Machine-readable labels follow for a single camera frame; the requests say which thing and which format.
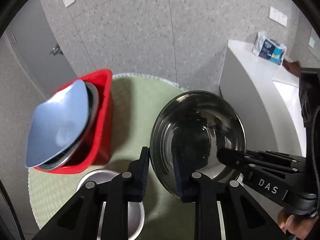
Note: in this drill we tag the metal door handle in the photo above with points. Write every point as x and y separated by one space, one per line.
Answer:
56 50

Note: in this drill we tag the red plastic basin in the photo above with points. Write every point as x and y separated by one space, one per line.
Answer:
95 150

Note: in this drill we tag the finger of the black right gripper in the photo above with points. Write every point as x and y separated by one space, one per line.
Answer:
275 163

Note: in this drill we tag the large stainless steel bowl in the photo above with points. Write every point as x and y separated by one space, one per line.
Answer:
195 125

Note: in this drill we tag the green round table mat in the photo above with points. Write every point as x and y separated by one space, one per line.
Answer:
138 99

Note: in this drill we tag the white double wall socket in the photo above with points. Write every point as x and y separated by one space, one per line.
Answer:
278 16

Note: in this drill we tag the grey door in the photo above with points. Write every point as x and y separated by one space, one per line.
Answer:
32 39

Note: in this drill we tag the blue white tissue pack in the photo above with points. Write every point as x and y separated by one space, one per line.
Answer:
268 49

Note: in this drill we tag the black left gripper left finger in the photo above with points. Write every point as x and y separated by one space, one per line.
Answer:
101 209

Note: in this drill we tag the white sink counter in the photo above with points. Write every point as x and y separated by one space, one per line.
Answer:
265 97

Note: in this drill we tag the blue plate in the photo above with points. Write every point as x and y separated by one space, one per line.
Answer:
56 124

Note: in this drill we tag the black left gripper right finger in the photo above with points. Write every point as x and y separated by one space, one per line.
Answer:
222 211

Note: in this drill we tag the brown cloth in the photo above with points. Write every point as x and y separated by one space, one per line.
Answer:
292 67

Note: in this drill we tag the small stainless steel bowl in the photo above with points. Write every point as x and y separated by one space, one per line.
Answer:
136 213

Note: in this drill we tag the white wall light switch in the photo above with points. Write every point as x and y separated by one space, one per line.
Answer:
68 3

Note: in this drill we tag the steel plate in basin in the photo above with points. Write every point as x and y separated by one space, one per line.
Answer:
68 154

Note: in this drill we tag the person's right hand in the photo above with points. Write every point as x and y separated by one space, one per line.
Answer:
296 225

